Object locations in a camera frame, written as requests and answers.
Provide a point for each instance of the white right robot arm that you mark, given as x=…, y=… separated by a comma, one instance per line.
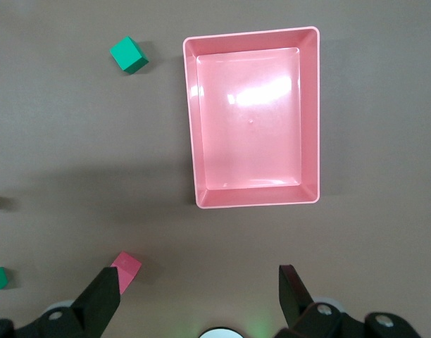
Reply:
x=220, y=333

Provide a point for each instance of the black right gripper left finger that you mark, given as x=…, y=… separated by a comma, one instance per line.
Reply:
x=103, y=295

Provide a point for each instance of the pink plastic tray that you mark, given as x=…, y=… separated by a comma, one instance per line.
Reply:
x=250, y=123

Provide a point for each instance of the brown table cover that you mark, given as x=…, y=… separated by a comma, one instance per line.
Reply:
x=60, y=141

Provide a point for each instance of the pink foam cube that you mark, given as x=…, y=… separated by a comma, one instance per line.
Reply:
x=129, y=264

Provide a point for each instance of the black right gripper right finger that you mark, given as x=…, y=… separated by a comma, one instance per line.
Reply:
x=293, y=299

